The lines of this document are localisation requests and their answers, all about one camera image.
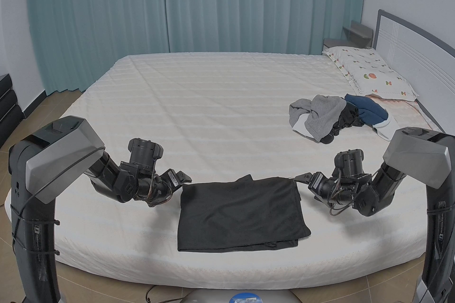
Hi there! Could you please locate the bed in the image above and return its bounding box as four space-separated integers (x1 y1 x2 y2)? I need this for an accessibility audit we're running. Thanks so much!
4 9 455 290

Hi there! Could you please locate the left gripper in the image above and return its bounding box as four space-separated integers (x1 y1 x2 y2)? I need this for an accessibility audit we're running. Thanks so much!
156 168 193 197

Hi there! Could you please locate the white printed pillow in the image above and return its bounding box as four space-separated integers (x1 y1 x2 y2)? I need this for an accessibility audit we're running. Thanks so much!
322 46 419 102

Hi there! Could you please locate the pile of clothes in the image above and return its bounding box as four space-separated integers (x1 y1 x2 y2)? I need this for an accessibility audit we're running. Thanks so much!
288 94 399 145

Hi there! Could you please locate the black T-shirt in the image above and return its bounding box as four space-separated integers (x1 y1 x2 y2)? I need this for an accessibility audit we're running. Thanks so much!
177 174 312 253

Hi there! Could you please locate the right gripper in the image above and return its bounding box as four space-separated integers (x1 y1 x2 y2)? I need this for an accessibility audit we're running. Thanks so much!
294 172 336 203

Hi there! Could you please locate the black chest of drawers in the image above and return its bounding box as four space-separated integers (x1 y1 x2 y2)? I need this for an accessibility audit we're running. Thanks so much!
0 74 23 149

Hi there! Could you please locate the grey bedside table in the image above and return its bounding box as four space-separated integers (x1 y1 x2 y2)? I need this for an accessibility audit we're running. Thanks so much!
323 20 374 50

